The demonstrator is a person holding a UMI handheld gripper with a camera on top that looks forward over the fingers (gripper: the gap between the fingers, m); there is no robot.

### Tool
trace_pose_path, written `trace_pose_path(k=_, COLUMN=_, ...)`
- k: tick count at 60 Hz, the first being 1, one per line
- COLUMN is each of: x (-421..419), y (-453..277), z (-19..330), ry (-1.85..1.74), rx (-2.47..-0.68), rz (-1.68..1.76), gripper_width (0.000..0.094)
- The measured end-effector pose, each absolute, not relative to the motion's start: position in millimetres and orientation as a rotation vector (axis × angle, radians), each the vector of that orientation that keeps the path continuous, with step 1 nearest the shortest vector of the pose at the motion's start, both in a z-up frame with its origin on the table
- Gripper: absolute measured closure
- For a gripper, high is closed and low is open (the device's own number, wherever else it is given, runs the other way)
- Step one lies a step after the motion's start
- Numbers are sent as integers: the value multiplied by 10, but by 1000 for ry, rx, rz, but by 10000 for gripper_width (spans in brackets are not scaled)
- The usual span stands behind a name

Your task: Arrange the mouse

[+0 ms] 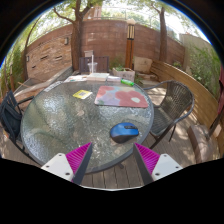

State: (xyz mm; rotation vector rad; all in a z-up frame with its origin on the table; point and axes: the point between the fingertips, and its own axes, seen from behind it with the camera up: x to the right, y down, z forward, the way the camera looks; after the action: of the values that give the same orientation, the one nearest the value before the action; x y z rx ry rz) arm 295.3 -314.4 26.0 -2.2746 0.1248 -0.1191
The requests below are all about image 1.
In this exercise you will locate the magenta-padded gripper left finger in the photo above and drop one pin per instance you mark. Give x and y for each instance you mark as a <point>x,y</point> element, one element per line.
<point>59,165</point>

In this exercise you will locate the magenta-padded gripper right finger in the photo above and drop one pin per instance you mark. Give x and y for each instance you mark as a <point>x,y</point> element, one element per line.
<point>164,165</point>

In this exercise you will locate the blue and black computer mouse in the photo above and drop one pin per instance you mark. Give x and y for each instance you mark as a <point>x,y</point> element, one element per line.
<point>122,131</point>

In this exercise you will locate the floral pink mouse pad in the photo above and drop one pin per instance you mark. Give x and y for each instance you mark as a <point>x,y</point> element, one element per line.
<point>121,96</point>

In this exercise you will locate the dark wicker armchair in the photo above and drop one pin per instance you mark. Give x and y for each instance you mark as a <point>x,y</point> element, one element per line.
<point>175,100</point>

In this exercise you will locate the black metal chair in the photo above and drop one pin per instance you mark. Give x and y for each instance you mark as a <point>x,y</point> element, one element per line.
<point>10,116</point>

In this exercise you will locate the yellow square card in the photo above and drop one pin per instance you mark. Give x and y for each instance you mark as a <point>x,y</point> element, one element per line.
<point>82,94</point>

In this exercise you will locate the long curved wooden bench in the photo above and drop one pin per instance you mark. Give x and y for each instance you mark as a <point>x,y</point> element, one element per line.
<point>200,96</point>

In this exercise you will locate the white printed strip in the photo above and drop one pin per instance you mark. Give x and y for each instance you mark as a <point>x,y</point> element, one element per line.
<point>53,86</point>

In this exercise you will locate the colourful printed magazine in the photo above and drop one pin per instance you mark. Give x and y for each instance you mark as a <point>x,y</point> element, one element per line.
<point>75,79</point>

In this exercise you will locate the green wipes packet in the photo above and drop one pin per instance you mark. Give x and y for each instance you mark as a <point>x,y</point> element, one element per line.
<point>127,82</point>

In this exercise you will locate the stone planter box with plants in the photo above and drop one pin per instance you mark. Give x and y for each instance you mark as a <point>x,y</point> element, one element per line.
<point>124,74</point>

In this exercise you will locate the thin white booklet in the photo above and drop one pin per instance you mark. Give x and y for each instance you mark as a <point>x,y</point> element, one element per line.
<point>113,79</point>

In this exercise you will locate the beige stone block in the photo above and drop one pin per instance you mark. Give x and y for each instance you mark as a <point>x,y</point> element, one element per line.
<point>143,64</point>

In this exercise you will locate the clear plastic cup with straw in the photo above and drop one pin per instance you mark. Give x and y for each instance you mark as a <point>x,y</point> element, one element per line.
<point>92,67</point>

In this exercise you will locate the forked tree trunk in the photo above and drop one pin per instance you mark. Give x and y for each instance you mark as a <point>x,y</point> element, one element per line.
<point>77,40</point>

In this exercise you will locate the slim tree trunk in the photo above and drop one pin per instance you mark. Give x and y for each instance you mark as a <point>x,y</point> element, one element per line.
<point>163,36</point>

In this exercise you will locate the wooden garden lamp post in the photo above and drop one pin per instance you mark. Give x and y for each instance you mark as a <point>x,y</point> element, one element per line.
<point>129,50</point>

